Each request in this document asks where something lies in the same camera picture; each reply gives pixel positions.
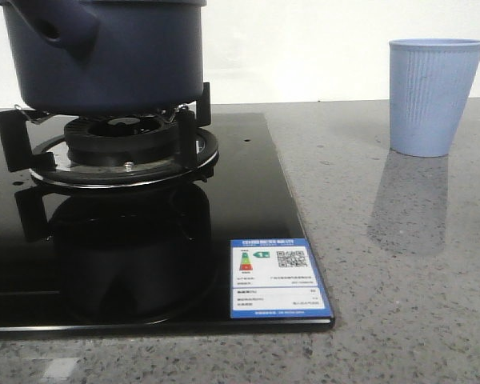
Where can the blue energy label sticker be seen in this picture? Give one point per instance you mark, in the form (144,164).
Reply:
(276,278)

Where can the black pot support grate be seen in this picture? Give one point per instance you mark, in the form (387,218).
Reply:
(48,163)

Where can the light blue ribbed cup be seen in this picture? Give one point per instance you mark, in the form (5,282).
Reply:
(430,81)

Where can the dark blue cooking pot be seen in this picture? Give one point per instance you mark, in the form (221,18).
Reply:
(106,57)

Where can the black glass gas stove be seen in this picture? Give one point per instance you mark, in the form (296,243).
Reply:
(143,260)

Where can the black round gas burner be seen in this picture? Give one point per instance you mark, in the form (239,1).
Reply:
(115,141)

